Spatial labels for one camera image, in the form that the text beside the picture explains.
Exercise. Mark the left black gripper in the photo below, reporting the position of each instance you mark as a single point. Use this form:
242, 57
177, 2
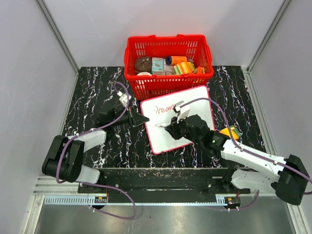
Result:
135, 119

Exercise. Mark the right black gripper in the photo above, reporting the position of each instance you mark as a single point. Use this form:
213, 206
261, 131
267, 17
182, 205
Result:
173, 128

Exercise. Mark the pink framed whiteboard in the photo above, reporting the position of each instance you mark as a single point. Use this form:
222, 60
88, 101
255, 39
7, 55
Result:
160, 110

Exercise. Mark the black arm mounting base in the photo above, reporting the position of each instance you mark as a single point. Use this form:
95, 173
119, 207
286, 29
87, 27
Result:
210, 180

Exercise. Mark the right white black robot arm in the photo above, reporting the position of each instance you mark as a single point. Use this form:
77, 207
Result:
287, 177

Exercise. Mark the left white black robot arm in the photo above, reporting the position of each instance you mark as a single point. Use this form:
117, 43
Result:
64, 159

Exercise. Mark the white round lid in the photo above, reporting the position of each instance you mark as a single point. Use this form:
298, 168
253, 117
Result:
144, 74

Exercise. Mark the brown chocolate muffin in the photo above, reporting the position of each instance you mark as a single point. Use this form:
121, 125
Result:
143, 64

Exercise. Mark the pink small box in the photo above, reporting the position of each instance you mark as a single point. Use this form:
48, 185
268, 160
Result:
168, 69

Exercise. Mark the teal small box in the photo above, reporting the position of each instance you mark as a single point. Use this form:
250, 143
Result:
157, 66

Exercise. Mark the yellow sponge pack in basket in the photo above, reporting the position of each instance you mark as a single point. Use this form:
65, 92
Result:
183, 68

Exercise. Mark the orange snack packet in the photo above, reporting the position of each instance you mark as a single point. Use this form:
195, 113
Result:
199, 70

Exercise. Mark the orange blue can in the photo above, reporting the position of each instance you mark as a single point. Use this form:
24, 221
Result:
174, 60

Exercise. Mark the red plastic shopping basket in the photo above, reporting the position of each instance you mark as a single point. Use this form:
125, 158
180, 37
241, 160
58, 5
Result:
194, 47

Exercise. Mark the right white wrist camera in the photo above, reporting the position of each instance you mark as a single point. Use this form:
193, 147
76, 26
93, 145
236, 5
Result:
182, 110

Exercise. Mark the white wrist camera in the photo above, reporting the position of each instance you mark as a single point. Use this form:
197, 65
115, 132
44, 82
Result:
182, 110
123, 98

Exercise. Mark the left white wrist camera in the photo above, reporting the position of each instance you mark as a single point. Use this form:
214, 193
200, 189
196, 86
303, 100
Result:
123, 98

